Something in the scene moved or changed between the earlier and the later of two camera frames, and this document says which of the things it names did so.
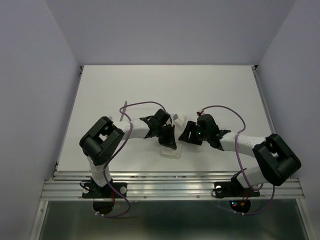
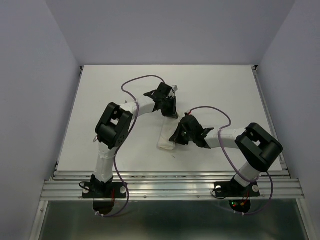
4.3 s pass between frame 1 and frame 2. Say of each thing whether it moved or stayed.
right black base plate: stayed
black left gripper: moved
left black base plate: stayed
